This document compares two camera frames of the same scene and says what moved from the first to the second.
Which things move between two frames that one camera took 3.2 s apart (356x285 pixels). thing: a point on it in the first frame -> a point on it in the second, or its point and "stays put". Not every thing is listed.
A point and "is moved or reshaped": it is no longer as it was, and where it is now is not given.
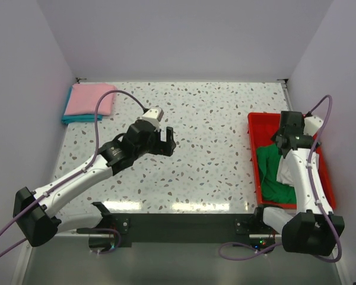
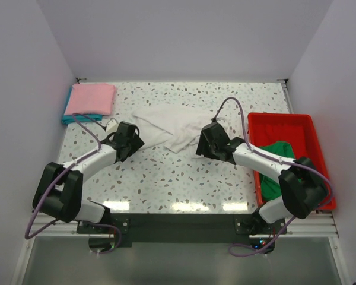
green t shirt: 273,190 stays put
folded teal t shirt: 78,118 stays put
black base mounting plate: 187,228 stays put
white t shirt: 283,176 is moved or reshaped
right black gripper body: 275,137 -> 206,149
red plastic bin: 261,127 stays put
